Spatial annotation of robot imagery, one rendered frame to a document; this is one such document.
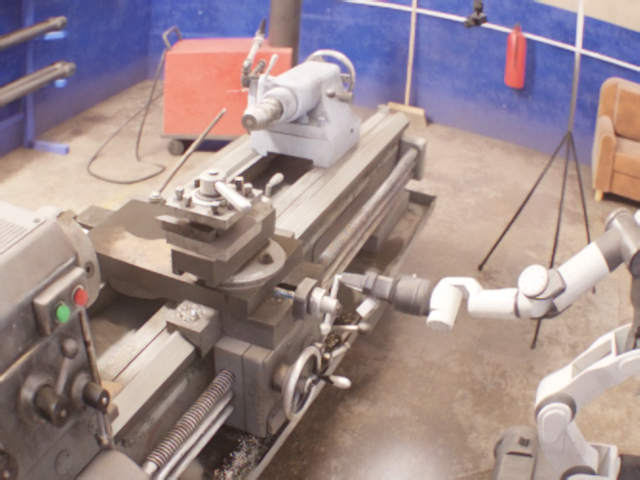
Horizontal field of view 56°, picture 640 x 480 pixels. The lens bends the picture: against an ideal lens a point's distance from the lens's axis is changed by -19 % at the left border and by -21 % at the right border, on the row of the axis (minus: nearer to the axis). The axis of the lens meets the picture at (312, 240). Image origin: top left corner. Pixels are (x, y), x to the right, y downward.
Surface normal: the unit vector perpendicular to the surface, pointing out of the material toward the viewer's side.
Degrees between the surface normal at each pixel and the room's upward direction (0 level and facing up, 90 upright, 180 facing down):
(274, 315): 0
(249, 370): 90
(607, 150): 90
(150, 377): 36
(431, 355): 0
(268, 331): 90
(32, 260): 45
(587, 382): 90
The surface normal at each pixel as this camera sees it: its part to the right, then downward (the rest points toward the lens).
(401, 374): 0.05, -0.88
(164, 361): 0.59, -0.58
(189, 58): -0.04, 0.47
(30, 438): 0.92, 0.22
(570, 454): -0.33, 0.44
